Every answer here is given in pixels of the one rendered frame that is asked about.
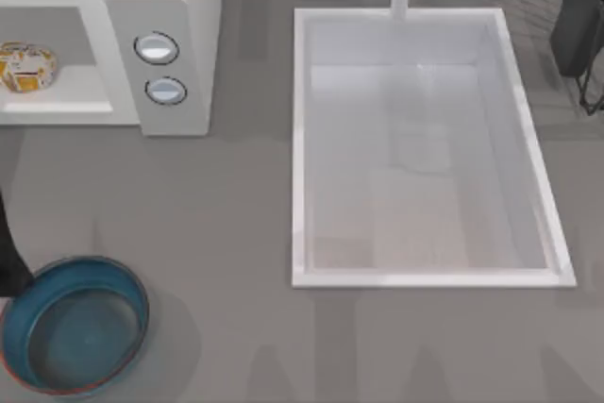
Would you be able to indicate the black rack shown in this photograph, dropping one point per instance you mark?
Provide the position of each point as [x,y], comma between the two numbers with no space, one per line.
[580,21]

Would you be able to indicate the round microwave knob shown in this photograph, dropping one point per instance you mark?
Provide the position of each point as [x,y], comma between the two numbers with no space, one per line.
[165,90]
[156,48]

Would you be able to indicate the pale microwave oven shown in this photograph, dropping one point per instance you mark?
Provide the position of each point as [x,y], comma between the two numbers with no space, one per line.
[160,11]

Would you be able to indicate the yellow and white bread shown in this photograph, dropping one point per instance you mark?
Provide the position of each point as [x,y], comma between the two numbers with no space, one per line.
[26,67]

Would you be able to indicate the blue bowl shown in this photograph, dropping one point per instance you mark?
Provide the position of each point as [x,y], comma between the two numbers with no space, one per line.
[75,327]

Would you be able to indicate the white sink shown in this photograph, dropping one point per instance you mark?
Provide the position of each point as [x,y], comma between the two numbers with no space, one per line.
[424,162]

